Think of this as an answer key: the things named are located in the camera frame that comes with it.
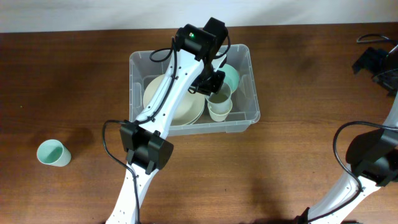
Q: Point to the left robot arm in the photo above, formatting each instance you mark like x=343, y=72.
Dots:
x=194, y=67

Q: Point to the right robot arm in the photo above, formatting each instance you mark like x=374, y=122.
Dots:
x=371, y=158

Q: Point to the grey plastic cup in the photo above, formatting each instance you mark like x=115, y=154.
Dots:
x=220, y=102

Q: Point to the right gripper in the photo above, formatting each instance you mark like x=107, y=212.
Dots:
x=369, y=61

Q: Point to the cream plastic cup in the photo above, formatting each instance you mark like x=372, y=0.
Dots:
x=219, y=115

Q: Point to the beige plate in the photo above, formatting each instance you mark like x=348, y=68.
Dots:
x=188, y=111

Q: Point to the mint green plastic cup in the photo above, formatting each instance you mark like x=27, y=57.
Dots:
x=53, y=153

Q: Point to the mint green plastic bowl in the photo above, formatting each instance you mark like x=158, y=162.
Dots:
x=231, y=76

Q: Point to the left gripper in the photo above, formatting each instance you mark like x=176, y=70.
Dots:
x=214, y=88

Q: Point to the clear plastic storage container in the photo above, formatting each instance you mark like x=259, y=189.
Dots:
x=245, y=110

